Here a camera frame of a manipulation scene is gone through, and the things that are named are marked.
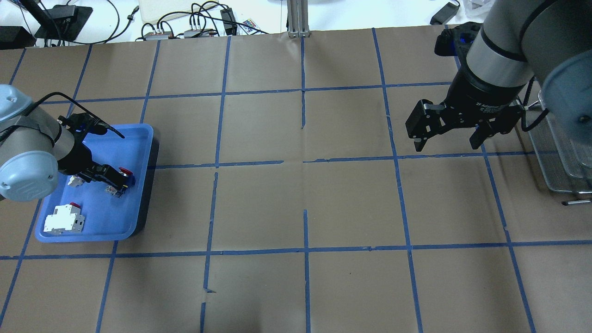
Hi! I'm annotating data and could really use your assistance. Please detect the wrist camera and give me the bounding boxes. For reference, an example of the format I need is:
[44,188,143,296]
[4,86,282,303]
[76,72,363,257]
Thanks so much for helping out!
[57,112,109,139]
[434,22,482,59]

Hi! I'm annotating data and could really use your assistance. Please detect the grey usb hub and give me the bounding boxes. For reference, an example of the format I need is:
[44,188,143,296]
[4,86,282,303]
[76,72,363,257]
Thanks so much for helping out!
[182,28,219,39]

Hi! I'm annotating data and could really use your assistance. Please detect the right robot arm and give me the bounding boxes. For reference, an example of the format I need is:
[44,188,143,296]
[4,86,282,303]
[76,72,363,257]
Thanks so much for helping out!
[405,0,592,152]

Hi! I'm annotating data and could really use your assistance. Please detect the black power adapter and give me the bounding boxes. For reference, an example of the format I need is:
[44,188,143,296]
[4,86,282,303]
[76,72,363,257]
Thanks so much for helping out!
[429,0,461,25]

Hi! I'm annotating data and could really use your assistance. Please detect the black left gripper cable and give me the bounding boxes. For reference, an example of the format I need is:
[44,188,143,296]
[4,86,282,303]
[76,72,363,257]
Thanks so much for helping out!
[23,92,125,139]

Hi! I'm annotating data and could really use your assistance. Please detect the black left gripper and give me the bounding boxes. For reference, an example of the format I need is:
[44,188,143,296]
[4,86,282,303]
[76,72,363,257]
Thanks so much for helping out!
[58,142,132,197]

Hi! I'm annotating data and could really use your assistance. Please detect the small white connector part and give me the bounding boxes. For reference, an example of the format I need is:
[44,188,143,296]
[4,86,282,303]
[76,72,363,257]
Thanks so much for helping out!
[67,175,86,188]

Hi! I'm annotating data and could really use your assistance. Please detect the colourful remote control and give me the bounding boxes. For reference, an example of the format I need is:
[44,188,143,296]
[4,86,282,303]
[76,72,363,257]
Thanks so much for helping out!
[240,18,259,35]

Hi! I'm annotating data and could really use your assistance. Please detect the aluminium frame post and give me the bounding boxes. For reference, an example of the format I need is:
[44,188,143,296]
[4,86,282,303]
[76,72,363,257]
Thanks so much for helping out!
[287,0,310,38]

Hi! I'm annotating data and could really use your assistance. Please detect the beige mouse pad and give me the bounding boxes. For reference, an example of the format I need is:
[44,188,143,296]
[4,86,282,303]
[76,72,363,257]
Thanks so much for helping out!
[138,0,208,25]

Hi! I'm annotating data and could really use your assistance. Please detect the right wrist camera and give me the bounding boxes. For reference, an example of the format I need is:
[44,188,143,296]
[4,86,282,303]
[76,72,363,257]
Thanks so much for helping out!
[434,22,482,59]

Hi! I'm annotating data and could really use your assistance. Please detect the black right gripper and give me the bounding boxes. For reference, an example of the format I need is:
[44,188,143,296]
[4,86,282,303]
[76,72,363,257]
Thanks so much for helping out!
[405,69,525,152]

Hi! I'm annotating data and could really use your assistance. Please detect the red emergency stop button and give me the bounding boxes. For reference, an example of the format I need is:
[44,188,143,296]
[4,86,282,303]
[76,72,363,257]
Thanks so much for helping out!
[104,166,135,197]

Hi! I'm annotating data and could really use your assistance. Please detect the blue plastic tray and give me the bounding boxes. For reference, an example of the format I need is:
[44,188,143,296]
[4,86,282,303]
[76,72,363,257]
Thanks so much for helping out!
[34,123,158,243]

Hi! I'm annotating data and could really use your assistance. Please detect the black camera stand base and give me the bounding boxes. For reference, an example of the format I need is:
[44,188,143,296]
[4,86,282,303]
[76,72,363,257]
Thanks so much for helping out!
[34,5,93,42]

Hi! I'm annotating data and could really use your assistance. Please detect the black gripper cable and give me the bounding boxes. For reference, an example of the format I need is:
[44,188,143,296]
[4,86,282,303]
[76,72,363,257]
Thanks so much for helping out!
[23,92,125,139]
[521,76,550,133]

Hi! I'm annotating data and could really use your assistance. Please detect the white circuit breaker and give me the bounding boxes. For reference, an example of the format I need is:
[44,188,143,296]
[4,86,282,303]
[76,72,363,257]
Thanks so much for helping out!
[43,202,86,235]

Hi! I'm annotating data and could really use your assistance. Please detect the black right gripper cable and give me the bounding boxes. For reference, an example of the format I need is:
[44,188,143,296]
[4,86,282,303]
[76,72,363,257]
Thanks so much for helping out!
[521,76,550,133]

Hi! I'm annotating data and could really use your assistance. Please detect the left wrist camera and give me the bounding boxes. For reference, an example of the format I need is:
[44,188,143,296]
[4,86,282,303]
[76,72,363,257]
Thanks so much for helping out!
[57,112,109,139]

